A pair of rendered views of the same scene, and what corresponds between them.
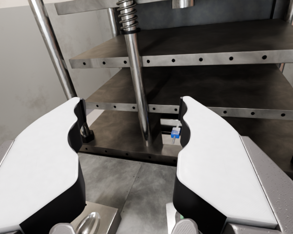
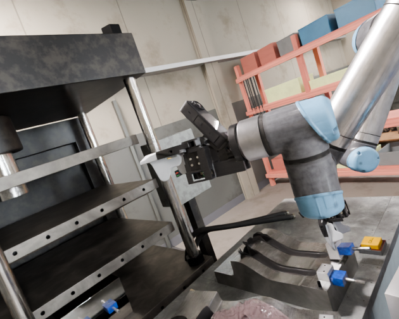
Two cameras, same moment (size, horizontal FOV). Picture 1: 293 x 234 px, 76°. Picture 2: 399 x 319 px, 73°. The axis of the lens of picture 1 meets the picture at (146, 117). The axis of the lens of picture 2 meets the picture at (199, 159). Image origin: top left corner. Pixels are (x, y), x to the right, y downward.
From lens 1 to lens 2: 0.55 m
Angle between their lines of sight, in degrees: 64
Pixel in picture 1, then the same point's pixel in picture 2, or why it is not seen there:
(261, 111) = (146, 240)
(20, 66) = not seen: outside the picture
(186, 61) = (63, 230)
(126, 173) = not seen: outside the picture
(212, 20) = (36, 209)
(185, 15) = not seen: outside the picture
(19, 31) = not seen: outside the picture
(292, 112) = (164, 228)
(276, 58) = (131, 197)
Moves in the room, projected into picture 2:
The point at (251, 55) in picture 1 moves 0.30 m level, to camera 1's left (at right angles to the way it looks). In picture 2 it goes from (115, 201) to (61, 233)
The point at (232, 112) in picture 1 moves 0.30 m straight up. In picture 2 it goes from (128, 256) to (104, 197)
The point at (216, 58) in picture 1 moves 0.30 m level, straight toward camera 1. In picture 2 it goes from (90, 216) to (120, 218)
